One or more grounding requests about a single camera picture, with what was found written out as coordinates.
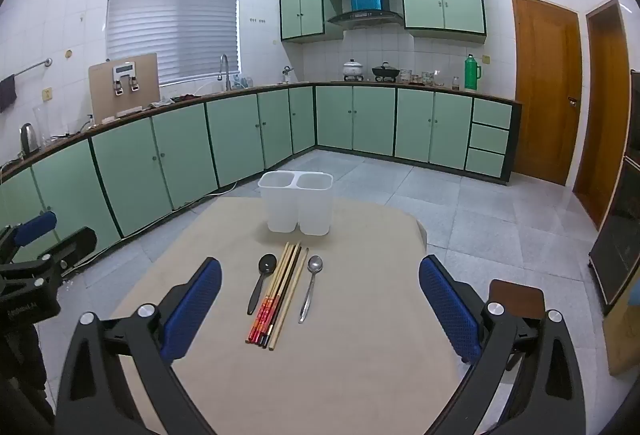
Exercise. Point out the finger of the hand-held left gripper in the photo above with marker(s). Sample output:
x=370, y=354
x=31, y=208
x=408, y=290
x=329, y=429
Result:
x=75, y=242
x=35, y=226

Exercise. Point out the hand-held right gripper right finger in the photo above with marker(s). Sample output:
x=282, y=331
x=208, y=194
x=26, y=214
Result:
x=450, y=310

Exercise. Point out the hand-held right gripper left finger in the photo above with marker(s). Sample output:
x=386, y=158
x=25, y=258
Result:
x=192, y=310

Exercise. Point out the red patterned wooden chopstick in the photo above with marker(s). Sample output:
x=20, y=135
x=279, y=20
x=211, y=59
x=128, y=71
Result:
x=263, y=315
x=267, y=293
x=272, y=305

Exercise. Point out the black plastic spoon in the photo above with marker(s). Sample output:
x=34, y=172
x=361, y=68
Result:
x=267, y=263

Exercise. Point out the plain wooden chopstick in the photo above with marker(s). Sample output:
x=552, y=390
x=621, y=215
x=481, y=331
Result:
x=290, y=295

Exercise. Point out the black chopstick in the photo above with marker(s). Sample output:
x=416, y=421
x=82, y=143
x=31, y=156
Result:
x=287, y=275

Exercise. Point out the metal spoon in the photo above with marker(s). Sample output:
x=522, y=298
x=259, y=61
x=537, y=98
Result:
x=315, y=265

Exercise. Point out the white two-compartment utensil holder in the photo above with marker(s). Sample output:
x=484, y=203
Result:
x=285, y=210

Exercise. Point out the brown stool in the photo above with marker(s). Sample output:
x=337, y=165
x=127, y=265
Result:
x=517, y=295

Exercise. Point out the steel electric kettle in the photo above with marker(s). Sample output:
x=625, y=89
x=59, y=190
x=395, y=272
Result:
x=29, y=140

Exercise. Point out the clear plastic container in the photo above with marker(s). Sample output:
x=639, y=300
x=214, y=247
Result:
x=49, y=122

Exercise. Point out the dark towel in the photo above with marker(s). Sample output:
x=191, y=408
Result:
x=7, y=92

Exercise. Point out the green cabinet drawer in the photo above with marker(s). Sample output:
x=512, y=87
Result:
x=489, y=138
x=485, y=162
x=492, y=114

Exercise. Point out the metal towel bar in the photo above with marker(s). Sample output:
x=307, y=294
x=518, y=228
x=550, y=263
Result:
x=30, y=67

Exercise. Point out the brown board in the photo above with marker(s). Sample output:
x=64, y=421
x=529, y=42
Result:
x=147, y=85

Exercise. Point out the green lower kitchen cabinet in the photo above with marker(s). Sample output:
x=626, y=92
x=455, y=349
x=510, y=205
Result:
x=240, y=135

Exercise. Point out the black glass cabinet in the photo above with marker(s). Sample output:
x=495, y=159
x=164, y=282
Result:
x=620, y=225

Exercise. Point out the metal sink faucet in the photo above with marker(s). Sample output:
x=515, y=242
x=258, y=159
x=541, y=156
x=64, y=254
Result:
x=226, y=70

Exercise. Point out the glass jar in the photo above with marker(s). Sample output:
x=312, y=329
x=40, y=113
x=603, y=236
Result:
x=428, y=78
x=406, y=77

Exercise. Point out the green thermos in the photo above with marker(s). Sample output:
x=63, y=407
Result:
x=471, y=75

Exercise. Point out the wooden door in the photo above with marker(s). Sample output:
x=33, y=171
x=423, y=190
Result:
x=602, y=115
x=545, y=90

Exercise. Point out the black wok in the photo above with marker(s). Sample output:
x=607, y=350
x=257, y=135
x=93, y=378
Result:
x=385, y=72

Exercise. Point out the white window blind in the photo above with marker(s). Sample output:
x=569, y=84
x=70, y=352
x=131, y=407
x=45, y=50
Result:
x=170, y=15

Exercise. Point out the small metal kettle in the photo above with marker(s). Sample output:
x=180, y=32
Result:
x=287, y=74

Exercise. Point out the white cooking pot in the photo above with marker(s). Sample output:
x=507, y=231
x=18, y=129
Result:
x=353, y=69

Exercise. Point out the range hood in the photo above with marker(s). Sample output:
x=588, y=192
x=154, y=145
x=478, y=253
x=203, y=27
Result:
x=367, y=17

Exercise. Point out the wall outlet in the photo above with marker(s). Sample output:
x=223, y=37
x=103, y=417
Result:
x=47, y=94

